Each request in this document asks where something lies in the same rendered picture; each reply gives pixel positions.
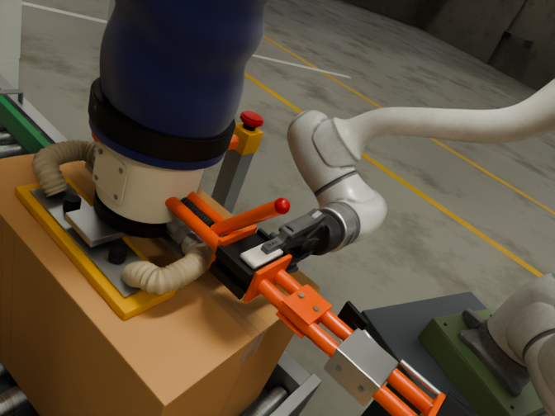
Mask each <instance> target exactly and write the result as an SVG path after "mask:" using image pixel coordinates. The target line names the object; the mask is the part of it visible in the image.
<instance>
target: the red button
mask: <svg viewBox="0 0 555 416"><path fill-rule="evenodd" d="M240 119H241V120H242V122H243V125H242V126H243V128H245V129H246V130H249V131H255V129H256V127H260V126H262V125H263V118H262V116H261V115H259V114H257V113H255V112H252V111H243V112H241V114H240Z"/></svg>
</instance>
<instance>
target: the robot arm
mask: <svg viewBox="0 0 555 416"><path fill-rule="evenodd" d="M552 130H555V79H554V80H552V81H551V82H550V83H548V84H547V85H546V86H544V87H543V88H541V89H540V90H539V91H538V92H536V93H535V94H534V95H533V96H531V97H529V98H528V99H526V100H524V101H522V102H521V103H518V104H516V105H513V106H509V107H506V108H501V109H495V110H463V109H443V108H423V107H385V108H380V109H376V110H372V111H368V112H365V113H363V114H361V115H358V116H355V117H353V118H350V119H347V120H343V119H339V118H336V117H335V118H334V119H332V120H329V119H328V117H327V116H326V115H325V114H324V113H322V112H320V111H316V110H307V111H303V112H302V113H300V114H299V115H297V116H296V117H295V118H294V119H293V120H292V121H291V123H290V125H289V126H288V131H287V142H288V146H289V149H290V151H291V154H292V157H293V159H294V162H295V164H296V166H297V168H298V170H299V172H300V174H301V175H302V177H303V179H304V180H305V182H306V184H307V185H308V186H309V188H310V189H311V190H312V192H313V193H314V195H315V198H316V200H317V201H318V204H319V207H320V208H317V209H316V208H314V209H313V210H311V211H310V212H308V213H307V214H305V215H303V216H301V217H298V218H296V219H294V220H292V221H290V222H287V223H286V224H284V225H281V226H280V227H279V229H278V231H279V232H280V233H279V234H275V233H274V232H272V233H271V234H270V235H269V236H268V237H269V238H270V239H271V240H269V241H268V242H266V243H262V244H260V245H259V246H257V247H255V248H251V249H250V250H248V251H246V252H244V253H241V254H240V258H241V259H242V260H243V261H245V262H246V263H247V264H248V265H249V266H250V267H251V268H252V269H255V268H257V267H260V266H262V265H264V264H265V263H267V262H270V261H272V260H273V259H274V258H277V257H279V256H281V255H282V254H283V251H282V250H284V249H286V250H287V251H288V252H290V253H291V255H292V259H291V261H290V262H289V264H288V266H287V269H286V271H285V272H287V273H288V274H290V273H294V272H297V270H298V268H299V267H298V266H297V263H298V262H300V261H301V260H303V259H305V258H307V257H309V256H310V255H316V256H321V255H324V254H326V253H333V252H337V251H339V250H340V249H342V248H344V247H346V246H348V245H350V244H351V243H357V242H360V241H362V240H364V239H366V238H367V237H369V236H370V235H372V234H373V233H374V232H375V231H376V230H377V229H378V228H379V227H380V226H381V225H382V223H383V222H384V220H385V219H386V216H387V203H386V201H385V199H384V198H383V196H382V195H381V194H380V193H379V192H377V191H375V190H374V189H372V188H371V187H369V186H368V185H367V184H366V183H365V182H364V181H363V179H362V178H361V177H360V176H359V175H358V173H357V171H356V169H355V167H354V166H355V165H356V163H357V161H359V160H360V159H361V158H362V153H363V150H364V148H365V147H366V145H367V144H368V143H370V142H371V141H372V140H374V139H376V138H378V137H381V136H384V135H408V136H415V137H423V138H431V139H445V140H453V141H461V142H469V143H478V144H503V143H510V142H515V141H520V140H524V139H530V138H533V137H535V136H538V135H542V134H545V133H548V132H549V131H552ZM280 248H281V249H282V250H281V249H280ZM462 316H463V318H464V319H465V320H466V322H467V324H468V325H469V326H470V328H471V329H470V330H463V331H461V332H460V333H459V334H458V338H459V339H460V341H461V342H462V343H464V344H465V345H466V346H468V347H469V348H470V349H471V350H472V351H473V353H474V354H475V355H476V356H477V357H478V358H479V359H480V360H481V361H482V362H483V363H484V365H485V366H486V367H487V368H488V369H489V370H490V371H491V372H492V373H493V374H494V376H495V377H496V378H497V379H498V380H499V381H500V382H501V384H502V385H503V386H504V387H505V389H506V390H507V391H508V392H509V394H511V395H512V396H514V397H517V396H519V395H520V394H521V392H522V389H523V387H524V386H526V385H527V384H528V383H529V382H530V381H532V383H533V386H534V388H535V390H536V393H537V395H538V397H539V399H540V401H541V403H542V405H543V407H544V409H545V410H546V412H547V414H548V416H555V273H554V274H553V273H549V274H546V275H543V276H540V277H537V278H535V279H533V280H532V281H529V282H527V283H526V284H524V285H523V286H521V287H520V288H519V289H518V290H517V291H516V292H515V293H514V294H512V295H511V296H510V297H509V298H508V299H507V300H506V301H505V302H504V303H503V304H502V305H501V306H500V307H499V308H498V309H497V310H496V312H495V313H494V314H493V315H492V316H491V317H490V318H489V319H483V318H482V317H481V316H480V315H478V314H477V313H475V312H474V311H473V310H471V309H469V308H468V309H467V311H466V310H464V311H463V312H462Z"/></svg>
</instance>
